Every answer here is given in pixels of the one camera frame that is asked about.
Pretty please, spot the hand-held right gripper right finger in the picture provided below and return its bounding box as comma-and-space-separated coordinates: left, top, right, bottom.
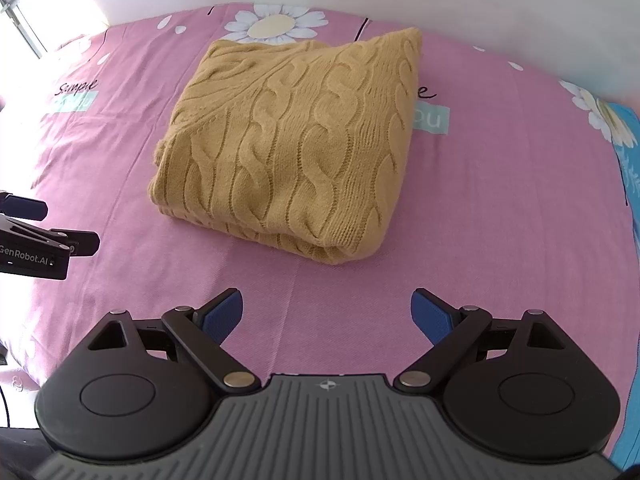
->
394, 287, 568, 392

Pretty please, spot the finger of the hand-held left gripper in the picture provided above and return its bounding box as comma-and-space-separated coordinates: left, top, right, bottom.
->
48, 229, 101, 257
0, 191, 49, 221

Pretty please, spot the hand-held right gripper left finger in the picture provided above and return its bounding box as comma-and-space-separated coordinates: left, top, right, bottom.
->
87, 287, 261, 392

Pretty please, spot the yellow cable-knit cardigan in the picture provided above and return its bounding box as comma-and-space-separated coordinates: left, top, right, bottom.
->
147, 28, 424, 265

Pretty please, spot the pink floral bed sheet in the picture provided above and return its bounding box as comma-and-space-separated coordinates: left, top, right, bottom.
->
0, 1, 640, 461

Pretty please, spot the window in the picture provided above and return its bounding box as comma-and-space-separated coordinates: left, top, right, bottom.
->
0, 0, 53, 58

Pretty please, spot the blue floral cloth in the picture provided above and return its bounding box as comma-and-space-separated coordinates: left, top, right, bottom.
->
597, 102, 640, 472

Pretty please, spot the black cable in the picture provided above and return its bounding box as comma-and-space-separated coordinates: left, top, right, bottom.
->
0, 350, 18, 428

